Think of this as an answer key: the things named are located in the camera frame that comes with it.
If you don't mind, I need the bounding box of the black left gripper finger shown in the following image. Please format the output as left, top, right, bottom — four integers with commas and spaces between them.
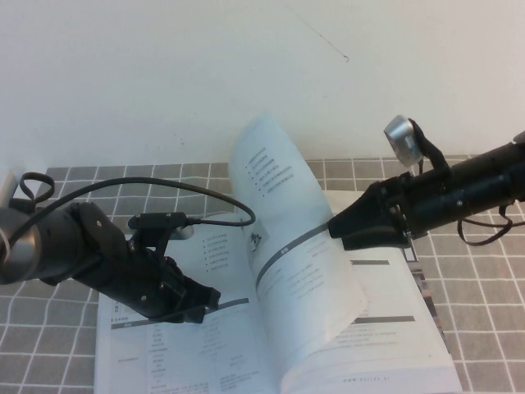
179, 306, 207, 326
183, 276, 223, 310

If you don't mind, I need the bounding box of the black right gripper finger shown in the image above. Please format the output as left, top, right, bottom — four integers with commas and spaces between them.
341, 231, 412, 252
327, 191, 398, 240

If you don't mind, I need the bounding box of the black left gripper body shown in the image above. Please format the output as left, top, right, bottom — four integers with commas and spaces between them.
97, 245, 194, 325

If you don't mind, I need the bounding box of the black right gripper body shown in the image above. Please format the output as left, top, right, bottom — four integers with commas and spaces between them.
368, 173, 432, 240

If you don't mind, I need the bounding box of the white product catalogue book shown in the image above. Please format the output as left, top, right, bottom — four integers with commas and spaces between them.
93, 107, 463, 394

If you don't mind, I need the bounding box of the grey white-checked tablecloth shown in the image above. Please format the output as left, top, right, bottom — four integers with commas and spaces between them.
0, 153, 525, 394

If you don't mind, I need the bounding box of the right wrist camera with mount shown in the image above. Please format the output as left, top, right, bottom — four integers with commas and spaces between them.
382, 115, 450, 176

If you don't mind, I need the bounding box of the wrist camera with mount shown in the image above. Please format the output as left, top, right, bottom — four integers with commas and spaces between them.
127, 210, 196, 255
382, 115, 450, 176

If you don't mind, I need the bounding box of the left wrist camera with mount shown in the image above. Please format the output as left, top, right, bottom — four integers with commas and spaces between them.
127, 210, 196, 255

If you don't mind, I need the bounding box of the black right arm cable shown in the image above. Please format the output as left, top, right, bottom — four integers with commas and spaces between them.
456, 199, 525, 248

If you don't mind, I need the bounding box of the black left camera cable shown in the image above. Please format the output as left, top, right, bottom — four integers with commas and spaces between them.
6, 176, 257, 251

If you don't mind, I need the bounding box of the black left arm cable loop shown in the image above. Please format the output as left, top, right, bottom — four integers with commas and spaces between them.
19, 172, 57, 205

